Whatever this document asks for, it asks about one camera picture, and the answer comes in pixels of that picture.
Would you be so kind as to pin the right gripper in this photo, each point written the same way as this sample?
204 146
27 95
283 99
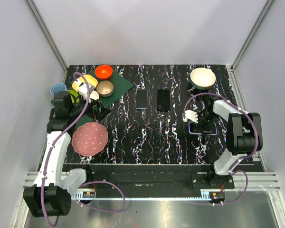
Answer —
199 113

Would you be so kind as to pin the lime green plate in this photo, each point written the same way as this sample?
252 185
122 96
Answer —
74 96

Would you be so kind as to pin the bronze metal bowl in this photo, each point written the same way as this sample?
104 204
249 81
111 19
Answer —
105 88

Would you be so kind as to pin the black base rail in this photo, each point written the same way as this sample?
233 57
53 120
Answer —
153 181

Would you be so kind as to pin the small white bowl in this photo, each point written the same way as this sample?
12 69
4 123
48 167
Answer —
94 95

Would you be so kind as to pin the left aluminium frame post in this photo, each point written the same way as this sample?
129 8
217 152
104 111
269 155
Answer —
44 29

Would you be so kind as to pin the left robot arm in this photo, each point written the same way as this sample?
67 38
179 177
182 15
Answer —
51 195

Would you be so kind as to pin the large white bowl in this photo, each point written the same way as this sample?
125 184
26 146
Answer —
202 78

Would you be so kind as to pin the pink dotted plate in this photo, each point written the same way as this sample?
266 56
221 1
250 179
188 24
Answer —
90 139

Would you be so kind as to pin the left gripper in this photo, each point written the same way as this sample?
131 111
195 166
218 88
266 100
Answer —
96 110

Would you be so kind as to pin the yellow square plate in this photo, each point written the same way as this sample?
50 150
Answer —
90 79

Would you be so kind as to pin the black phone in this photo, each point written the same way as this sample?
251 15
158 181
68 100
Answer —
141 99

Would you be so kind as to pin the right aluminium frame post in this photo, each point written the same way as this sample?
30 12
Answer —
259 21

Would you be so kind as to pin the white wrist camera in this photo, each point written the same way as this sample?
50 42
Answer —
84 89
190 115

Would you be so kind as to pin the red bowl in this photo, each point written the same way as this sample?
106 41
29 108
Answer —
103 72

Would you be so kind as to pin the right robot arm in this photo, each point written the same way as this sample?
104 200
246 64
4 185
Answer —
243 138

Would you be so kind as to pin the aluminium frame post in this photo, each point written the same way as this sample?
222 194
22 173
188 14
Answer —
259 21
44 29

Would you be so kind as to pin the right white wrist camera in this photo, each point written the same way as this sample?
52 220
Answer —
190 115

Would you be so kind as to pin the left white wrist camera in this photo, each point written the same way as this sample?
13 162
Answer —
84 89

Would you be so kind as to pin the blue cup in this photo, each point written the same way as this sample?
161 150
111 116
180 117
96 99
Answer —
58 87

